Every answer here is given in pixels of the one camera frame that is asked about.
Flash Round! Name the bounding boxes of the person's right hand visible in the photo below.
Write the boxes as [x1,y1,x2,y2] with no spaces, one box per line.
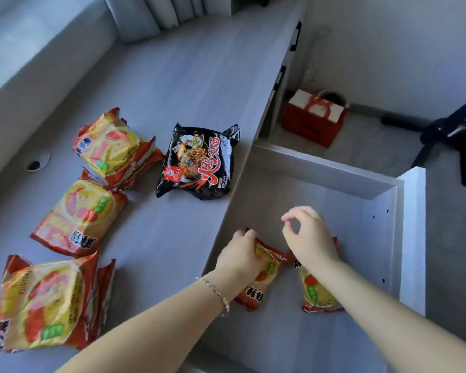
[281,206,341,273]

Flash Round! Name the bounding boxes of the person's left hand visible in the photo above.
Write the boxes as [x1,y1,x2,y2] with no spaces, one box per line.
[214,229,266,295]

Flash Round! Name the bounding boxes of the orange yellow noodle packet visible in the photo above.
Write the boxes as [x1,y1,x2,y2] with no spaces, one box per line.
[30,169,128,257]
[294,237,345,313]
[73,108,156,179]
[77,259,117,351]
[0,252,101,353]
[234,228,293,312]
[101,139,165,191]

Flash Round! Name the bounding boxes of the person's left forearm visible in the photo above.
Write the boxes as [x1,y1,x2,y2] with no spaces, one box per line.
[55,270,253,373]

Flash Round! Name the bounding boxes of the person's right forearm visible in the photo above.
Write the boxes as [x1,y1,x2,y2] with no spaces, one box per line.
[305,257,466,373]

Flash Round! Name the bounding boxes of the open grey wooden drawer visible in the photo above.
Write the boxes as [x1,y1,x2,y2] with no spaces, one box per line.
[179,141,427,373]

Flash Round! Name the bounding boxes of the black noodle packet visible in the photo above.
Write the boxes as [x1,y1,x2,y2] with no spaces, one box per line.
[156,123,241,201]

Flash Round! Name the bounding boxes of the red white gift bag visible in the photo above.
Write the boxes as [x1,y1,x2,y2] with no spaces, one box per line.
[281,89,350,148]

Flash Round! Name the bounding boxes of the black tripod stand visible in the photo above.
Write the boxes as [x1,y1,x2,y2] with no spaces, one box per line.
[381,91,466,187]

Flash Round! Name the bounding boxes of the grey curtain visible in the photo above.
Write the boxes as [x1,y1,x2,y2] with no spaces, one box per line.
[103,0,234,43]

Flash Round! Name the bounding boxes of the white window ledge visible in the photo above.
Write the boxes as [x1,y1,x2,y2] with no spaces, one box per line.
[0,0,119,188]

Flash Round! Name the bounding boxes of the silver bracelet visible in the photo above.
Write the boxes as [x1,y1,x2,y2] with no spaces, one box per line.
[193,277,230,317]

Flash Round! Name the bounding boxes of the black drawer handle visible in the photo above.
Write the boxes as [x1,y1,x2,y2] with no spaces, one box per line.
[290,21,303,52]
[273,65,287,91]

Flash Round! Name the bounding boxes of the round desk cable grommet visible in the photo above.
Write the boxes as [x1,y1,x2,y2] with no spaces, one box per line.
[24,151,51,173]

